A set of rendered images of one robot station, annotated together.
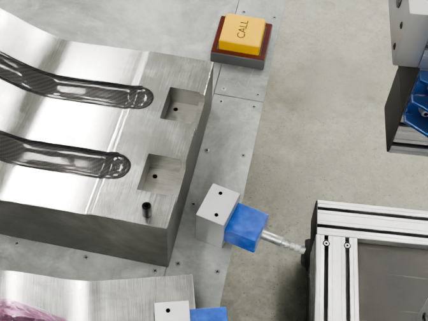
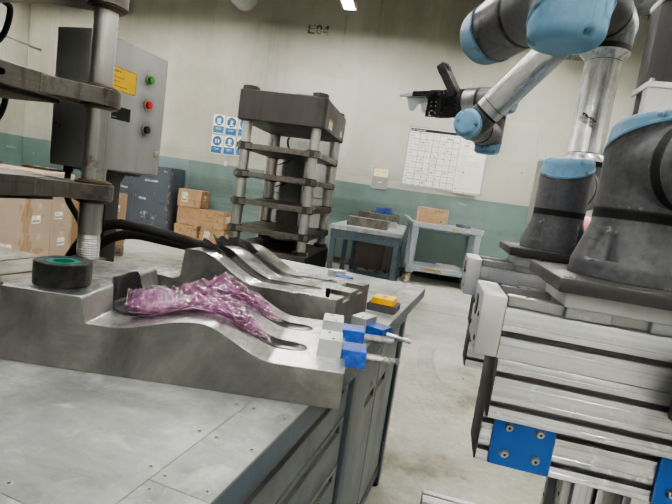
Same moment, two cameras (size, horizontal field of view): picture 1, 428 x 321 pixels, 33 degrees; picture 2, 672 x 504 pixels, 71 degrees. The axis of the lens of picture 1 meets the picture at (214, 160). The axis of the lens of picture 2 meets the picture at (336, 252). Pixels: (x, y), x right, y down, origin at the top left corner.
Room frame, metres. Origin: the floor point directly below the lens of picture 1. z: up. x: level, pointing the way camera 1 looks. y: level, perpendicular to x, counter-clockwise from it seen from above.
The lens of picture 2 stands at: (-0.52, -0.09, 1.10)
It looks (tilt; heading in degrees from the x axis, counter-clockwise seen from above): 7 degrees down; 9
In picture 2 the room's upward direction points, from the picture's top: 8 degrees clockwise
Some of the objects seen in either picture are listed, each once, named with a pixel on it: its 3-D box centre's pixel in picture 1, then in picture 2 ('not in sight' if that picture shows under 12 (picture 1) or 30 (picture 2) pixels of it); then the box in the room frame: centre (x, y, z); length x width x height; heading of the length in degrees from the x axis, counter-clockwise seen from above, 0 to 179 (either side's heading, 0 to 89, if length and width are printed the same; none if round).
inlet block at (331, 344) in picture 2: not in sight; (358, 355); (0.21, -0.03, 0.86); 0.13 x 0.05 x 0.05; 99
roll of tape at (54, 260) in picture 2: not in sight; (63, 271); (0.11, 0.43, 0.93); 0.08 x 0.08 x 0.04
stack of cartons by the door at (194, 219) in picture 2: not in sight; (204, 217); (6.56, 3.28, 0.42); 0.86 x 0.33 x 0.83; 91
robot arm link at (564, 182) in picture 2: not in sight; (565, 183); (0.73, -0.42, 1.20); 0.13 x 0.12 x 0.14; 151
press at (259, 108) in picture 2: not in sight; (290, 192); (4.96, 1.46, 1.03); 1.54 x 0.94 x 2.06; 1
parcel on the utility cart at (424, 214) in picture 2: not in sight; (431, 217); (6.44, -0.25, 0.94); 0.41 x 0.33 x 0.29; 98
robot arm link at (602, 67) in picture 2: not in sight; (593, 108); (0.85, -0.49, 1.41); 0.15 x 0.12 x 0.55; 151
